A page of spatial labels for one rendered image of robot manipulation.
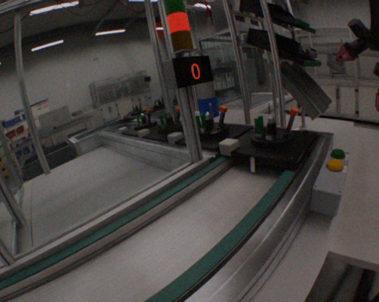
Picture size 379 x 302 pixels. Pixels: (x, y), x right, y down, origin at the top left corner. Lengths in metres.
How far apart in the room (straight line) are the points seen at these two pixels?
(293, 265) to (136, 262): 0.29
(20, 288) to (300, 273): 0.55
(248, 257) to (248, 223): 0.08
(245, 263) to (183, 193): 0.26
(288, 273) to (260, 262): 0.12
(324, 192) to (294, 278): 0.18
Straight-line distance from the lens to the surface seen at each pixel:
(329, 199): 0.43
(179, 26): 0.50
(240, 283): 0.26
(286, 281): 0.38
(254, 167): 0.53
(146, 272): 0.36
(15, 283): 0.48
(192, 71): 0.48
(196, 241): 0.38
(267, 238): 0.32
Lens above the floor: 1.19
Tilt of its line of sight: 21 degrees down
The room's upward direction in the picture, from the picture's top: 11 degrees counter-clockwise
